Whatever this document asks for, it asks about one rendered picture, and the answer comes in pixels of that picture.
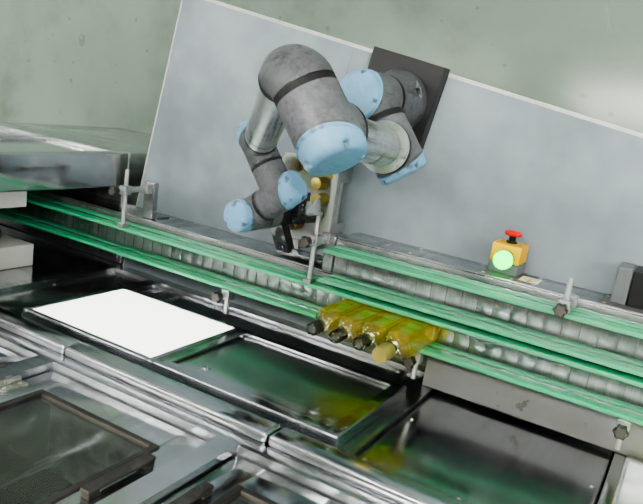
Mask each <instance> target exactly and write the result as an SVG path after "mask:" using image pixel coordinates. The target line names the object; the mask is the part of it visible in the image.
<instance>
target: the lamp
mask: <svg viewBox="0 0 643 504"><path fill-rule="evenodd" d="M493 263H494V265H495V266H496V267H497V268H498V269H501V270H504V269H508V268H510V267H511V266H512V265H513V263H514V256H513V254H512V253H511V252H510V251H508V250H500V251H498V252H497V253H496V254H495V255H494V257H493Z"/></svg>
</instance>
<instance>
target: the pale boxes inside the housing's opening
mask: <svg viewBox="0 0 643 504"><path fill-rule="evenodd" d="M26 200H27V191H17V192H0V208H14V207H26ZM33 248H34V244H32V243H29V242H26V241H23V240H20V239H17V238H14V237H12V236H9V235H6V234H3V233H2V235H1V238H0V270H5V269H12V268H18V267H24V266H31V265H33Z"/></svg>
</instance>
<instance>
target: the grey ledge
mask: <svg viewBox="0 0 643 504"><path fill-rule="evenodd" d="M422 384H423V385H424V386H427V387H430V388H433V389H436V390H439V391H441V392H444V393H447V394H450V395H453V396H456V397H459V398H462V399H464V400H467V401H470V402H473V403H476V404H479V405H482V406H485V407H487V408H490V409H493V410H496V411H499V412H502V413H505V414H508V415H510V416H513V417H516V418H519V419H522V420H525V421H528V422H531V423H533V424H536V425H539V426H542V427H545V428H548V429H551V430H554V431H556V432H559V433H562V434H565V435H568V436H571V437H574V438H577V439H579V440H582V441H585V442H588V443H591V444H594V445H597V446H600V447H602V448H605V449H608V450H611V451H614V452H617V453H620V454H623V455H625V456H628V459H627V460H629V461H632V462H635V463H638V464H640V465H643V426H642V425H639V424H636V423H633V422H632V423H631V426H630V430H629V436H628V437H626V438H625V439H624V441H623V442H622V445H621V449H620V450H616V449H615V448H614V446H615V442H616V438H614V433H613V432H612V430H613V428H614V427H616V423H617V420H618V417H615V416H612V415H609V414H606V413H602V412H599V411H596V410H593V409H590V408H587V407H584V406H581V405H578V404H575V403H572V402H569V401H566V400H563V399H559V398H556V397H553V396H550V395H547V394H544V393H541V392H538V391H535V390H532V389H529V388H526V387H523V386H520V385H516V384H513V383H510V382H507V381H504V380H501V379H498V378H495V377H492V376H489V375H486V374H483V373H480V372H477V371H473V370H470V369H467V368H464V367H461V366H458V365H455V364H452V363H449V362H446V361H443V360H440V359H437V358H434V357H427V362H426V367H425V373H424V378H423V383H422Z"/></svg>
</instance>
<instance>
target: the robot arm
mask: <svg viewBox="0 0 643 504"><path fill-rule="evenodd" d="M258 86H259V92H258V95H257V98H256V101H255V104H254V107H253V110H252V113H251V116H250V119H247V120H245V121H243V122H242V123H240V125H239V126H237V128H236V130H235V134H236V136H237V139H238V144H239V146H240V147H241V149H242V151H243V153H244V155H245V158H246V160H247V162H248V164H249V167H250V169H251V171H252V173H253V176H254V178H255V180H256V183H257V185H258V187H259V189H258V190H257V191H255V192H254V193H252V194H251V195H249V196H248V197H246V198H244V199H237V200H234V201H231V202H230V203H228V204H227V206H226V207H225V210H224V221H225V224H226V225H227V227H228V228H229V229H230V230H231V231H233V232H237V233H239V232H243V233H247V232H249V231H255V230H261V229H268V228H270V230H271V233H272V237H273V240H274V244H275V247H276V250H279V251H282V252H285V253H290V252H291V251H292V249H293V248H294V244H293V240H292V236H291V232H290V228H289V225H290V224H304V223H315V221H316V216H321V218H322V216H323V212H321V207H320V199H319V198H316V199H315V201H314V203H313V205H312V206H309V207H307V208H306V209H305V207H306V203H307V202H308V201H310V195H311V192H308V191H307V186H306V183H305V181H304V180H303V179H302V178H301V176H300V174H298V173H297V172H295V171H292V170H290V171H287V168H286V166H285V164H284V162H283V160H282V157H281V155H280V153H279V151H278V148H277V144H278V142H279V139H280V137H281V135H282V133H283V131H284V129H285V128H286V131H287V133H288V135H289V137H290V139H291V142H292V144H293V146H294V148H295V151H296V156H297V158H298V160H299V161H300V162H301V163H302V165H303V167H304V169H305V170H306V171H307V172H308V173H309V174H311V175H314V176H327V175H329V174H330V175H334V174H337V173H340V172H343V171H345V170H347V169H349V168H351V167H353V166H354V165H356V164H357V163H359V162H362V163H363V164H364V165H365V166H366V167H367V168H368V169H370V170H371V171H373V172H376V174H377V179H378V180H379V181H380V183H381V184H382V185H388V184H391V183H393V182H395V181H397V180H399V179H401V178H403V177H405V176H407V175H409V174H411V173H413V172H415V171H416V170H418V169H420V168H422V167H423V166H424V165H425V164H426V158H425V155H424V151H423V149H421V147H420V144H419V142H418V140H417V138H416V136H415V134H414V132H413V130H412V127H413V126H415V125H416V124H417V123H418V122H419V121H420V119H421V118H422V116H423V114H424V112H425V108H426V103H427V95H426V90H425V87H424V85H423V83H422V82H421V80H420V79H419V78H418V77H417V76H416V75H415V74H413V73H411V72H409V71H405V70H400V69H396V70H390V71H387V72H385V73H380V72H376V71H374V70H371V69H364V70H363V69H360V70H355V71H352V72H350V73H349V74H348V75H346V76H345V77H344V78H343V80H342V81H341V82H340V83H339V81H338V79H337V77H336V75H335V73H334V70H333V68H332V66H331V65H330V63H329V62H328V61H327V59H326V58H325V57H324V56H323V55H321V54H320V53H319V52H318V51H316V50H314V49H312V48H310V47H308V46H305V45H300V44H287V45H283V46H280V47H278V48H276V49H274V50H273V51H272V52H270V53H269V54H268V55H267V56H266V58H265V59H264V61H263V62H262V65H261V67H260V71H259V74H258ZM307 192H308V193H307ZM306 197H307V198H306Z"/></svg>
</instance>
